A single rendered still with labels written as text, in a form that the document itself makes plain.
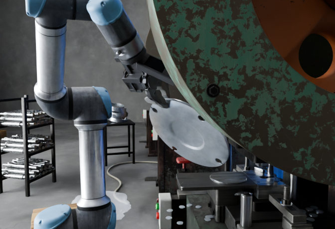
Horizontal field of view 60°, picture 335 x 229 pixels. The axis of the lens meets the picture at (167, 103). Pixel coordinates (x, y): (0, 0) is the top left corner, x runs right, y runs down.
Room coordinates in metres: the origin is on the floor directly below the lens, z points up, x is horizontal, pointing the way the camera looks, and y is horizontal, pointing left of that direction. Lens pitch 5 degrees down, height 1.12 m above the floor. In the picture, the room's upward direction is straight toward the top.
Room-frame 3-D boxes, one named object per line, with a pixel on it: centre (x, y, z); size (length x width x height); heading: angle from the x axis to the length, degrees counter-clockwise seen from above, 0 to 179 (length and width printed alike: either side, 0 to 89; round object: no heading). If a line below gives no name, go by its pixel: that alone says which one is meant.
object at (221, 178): (0.97, -0.16, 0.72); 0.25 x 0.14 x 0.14; 95
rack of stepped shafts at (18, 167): (2.94, 1.45, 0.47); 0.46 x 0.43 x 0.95; 75
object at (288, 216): (0.81, -0.35, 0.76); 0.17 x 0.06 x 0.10; 5
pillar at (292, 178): (0.91, -0.40, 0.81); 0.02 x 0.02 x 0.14
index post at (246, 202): (0.80, -0.22, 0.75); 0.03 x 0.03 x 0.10; 5
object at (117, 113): (3.93, 0.68, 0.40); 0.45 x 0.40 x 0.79; 17
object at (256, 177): (0.98, -0.33, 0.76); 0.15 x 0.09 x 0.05; 5
